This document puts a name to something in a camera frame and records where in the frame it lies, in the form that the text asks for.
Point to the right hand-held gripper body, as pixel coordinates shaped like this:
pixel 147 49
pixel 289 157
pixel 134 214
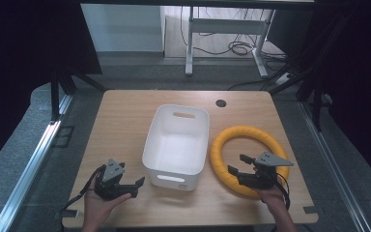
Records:
pixel 264 170

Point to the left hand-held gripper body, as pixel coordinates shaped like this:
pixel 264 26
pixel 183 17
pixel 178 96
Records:
pixel 112 171

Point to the person's right hand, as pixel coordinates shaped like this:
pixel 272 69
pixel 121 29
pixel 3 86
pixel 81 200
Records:
pixel 272 197

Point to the person's left hand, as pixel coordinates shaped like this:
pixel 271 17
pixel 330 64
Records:
pixel 97 206

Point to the white plastic storage bin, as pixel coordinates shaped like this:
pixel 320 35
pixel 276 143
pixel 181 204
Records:
pixel 177 151

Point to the black table grommet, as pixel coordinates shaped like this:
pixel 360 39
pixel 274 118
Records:
pixel 220 103

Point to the white power strip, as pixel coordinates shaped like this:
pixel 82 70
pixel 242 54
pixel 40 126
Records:
pixel 283 78

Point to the black metal stand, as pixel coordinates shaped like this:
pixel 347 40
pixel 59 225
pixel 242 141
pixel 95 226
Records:
pixel 312 80
pixel 58 87

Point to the dark curtain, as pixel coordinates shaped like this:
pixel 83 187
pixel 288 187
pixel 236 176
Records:
pixel 364 83
pixel 22 64

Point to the dark flat panel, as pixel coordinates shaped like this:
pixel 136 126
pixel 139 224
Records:
pixel 288 30

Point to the aluminium floor rail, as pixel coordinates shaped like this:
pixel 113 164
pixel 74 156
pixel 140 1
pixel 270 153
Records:
pixel 29 174
pixel 331 167

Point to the white metal desk frame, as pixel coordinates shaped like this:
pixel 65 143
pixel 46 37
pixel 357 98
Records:
pixel 228 26

